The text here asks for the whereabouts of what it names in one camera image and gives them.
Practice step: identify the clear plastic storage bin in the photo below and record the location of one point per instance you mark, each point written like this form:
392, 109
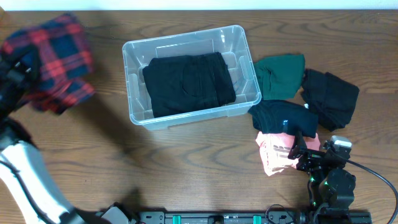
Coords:
229, 41

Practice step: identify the black mounting rail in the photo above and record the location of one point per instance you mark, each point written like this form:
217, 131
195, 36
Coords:
276, 216

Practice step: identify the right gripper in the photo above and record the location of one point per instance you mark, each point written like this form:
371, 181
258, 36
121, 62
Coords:
312, 157

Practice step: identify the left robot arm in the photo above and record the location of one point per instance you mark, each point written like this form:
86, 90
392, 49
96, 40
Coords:
22, 166

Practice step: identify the black pants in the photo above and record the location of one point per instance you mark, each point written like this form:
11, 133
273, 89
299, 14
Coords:
188, 83

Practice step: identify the pink printed t-shirt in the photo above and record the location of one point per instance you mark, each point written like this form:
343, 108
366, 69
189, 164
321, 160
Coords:
274, 150

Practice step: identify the dark navy folded garment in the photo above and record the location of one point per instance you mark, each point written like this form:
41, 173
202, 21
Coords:
279, 116

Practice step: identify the black garment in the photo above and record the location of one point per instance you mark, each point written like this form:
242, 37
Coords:
331, 98

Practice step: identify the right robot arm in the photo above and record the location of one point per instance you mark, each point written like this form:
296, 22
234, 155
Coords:
330, 186

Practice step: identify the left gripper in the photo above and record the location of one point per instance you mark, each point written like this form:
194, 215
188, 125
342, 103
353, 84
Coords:
12, 77

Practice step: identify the red plaid flannel shirt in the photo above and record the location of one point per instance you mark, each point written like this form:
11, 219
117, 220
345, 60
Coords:
63, 57

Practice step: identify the dark green folded garment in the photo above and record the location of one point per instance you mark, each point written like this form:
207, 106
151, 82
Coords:
280, 77

